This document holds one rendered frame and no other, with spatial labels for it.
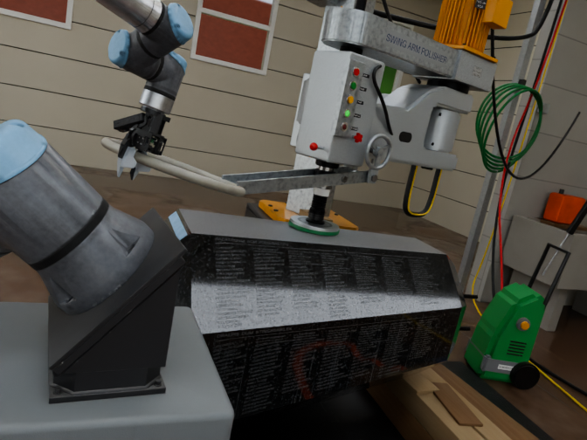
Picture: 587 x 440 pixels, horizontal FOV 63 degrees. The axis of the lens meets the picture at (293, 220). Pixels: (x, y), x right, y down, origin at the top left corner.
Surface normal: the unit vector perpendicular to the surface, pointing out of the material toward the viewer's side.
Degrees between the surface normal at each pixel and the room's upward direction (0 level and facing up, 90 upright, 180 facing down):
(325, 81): 90
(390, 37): 90
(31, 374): 0
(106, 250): 60
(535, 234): 90
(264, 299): 45
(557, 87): 90
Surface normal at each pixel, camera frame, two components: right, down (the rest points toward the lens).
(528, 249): -0.91, -0.10
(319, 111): -0.78, -0.03
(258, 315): 0.41, -0.49
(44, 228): 0.37, 0.33
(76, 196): 0.82, -0.26
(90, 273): 0.17, 0.07
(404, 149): 0.59, 0.28
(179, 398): 0.19, -0.96
